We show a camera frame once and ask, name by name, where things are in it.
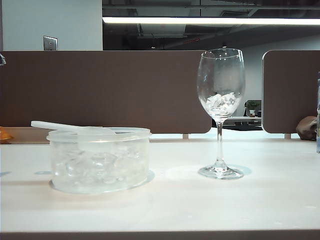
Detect translucent white plastic ice scoop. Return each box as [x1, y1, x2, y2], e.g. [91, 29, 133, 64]
[30, 120, 117, 161]

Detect small portion clear ice cubes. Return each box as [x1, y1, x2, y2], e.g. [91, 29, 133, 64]
[205, 91, 240, 116]

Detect heap of clear ice cubes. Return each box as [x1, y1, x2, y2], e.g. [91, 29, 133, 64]
[52, 146, 148, 191]

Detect clear stemmed wine glass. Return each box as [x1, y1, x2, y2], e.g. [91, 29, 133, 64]
[196, 48, 246, 180]

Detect orange object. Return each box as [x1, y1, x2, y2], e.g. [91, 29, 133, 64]
[0, 126, 13, 141]

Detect wide brown desk partition panel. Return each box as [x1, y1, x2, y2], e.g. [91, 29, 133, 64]
[0, 50, 213, 135]

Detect round clear plastic container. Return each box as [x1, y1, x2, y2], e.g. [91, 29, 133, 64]
[46, 126, 153, 195]

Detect long white ceiling light strip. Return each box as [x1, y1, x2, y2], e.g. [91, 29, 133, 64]
[102, 16, 320, 26]

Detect white background desk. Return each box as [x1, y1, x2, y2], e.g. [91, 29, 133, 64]
[224, 116, 262, 126]

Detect small green potted plant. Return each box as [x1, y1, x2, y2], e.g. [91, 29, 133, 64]
[244, 99, 261, 118]

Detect brown partition panel white edge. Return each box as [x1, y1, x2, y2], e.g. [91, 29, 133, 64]
[262, 50, 320, 134]

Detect grey metal wall switch plate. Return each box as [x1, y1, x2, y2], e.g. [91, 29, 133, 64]
[43, 35, 59, 52]

